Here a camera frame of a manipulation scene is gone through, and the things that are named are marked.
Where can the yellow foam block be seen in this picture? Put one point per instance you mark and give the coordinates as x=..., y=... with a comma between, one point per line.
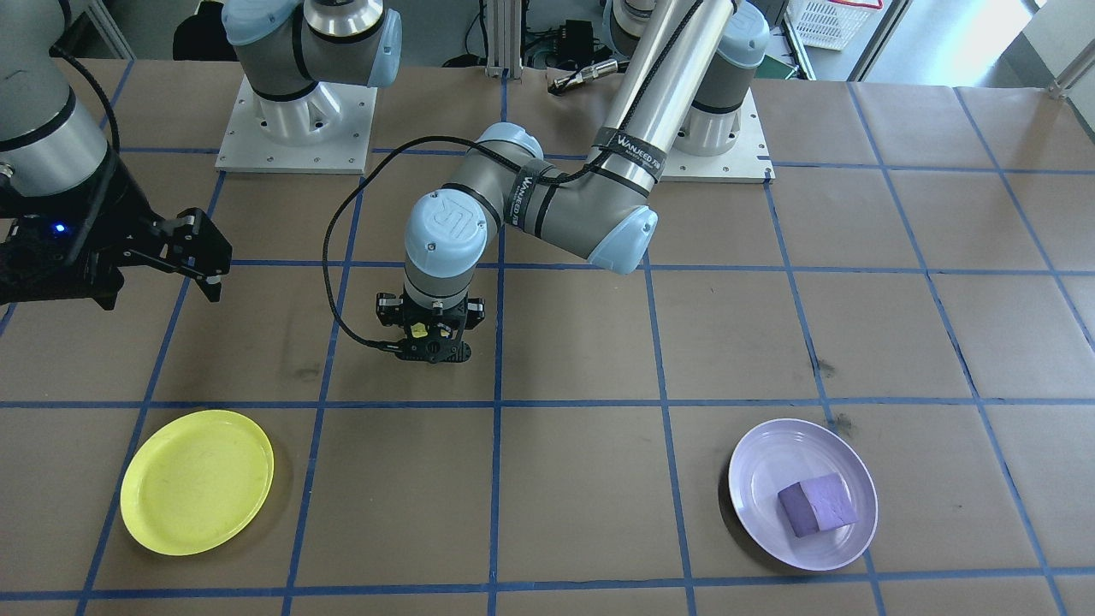
x=417, y=328

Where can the purple foam block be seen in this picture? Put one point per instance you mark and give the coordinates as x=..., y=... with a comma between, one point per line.
x=817, y=506

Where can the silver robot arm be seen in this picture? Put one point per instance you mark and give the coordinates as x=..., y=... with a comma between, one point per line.
x=547, y=205
x=308, y=51

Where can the yellow plastic plate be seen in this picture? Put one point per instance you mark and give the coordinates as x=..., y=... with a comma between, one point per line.
x=197, y=483

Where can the purple plastic plate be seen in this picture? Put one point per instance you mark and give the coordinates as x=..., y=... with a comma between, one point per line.
x=770, y=462

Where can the white plastic basket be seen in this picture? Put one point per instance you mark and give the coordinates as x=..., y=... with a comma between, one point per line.
x=834, y=21

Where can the aluminium profile bar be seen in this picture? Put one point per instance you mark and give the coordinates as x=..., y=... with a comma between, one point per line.
x=1074, y=79

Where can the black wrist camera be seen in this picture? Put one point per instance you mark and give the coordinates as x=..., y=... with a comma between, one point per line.
x=432, y=351
x=58, y=239

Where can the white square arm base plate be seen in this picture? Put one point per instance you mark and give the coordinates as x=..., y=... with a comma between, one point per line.
x=248, y=145
x=736, y=162

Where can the aluminium profile post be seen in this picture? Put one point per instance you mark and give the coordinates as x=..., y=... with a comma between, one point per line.
x=503, y=38

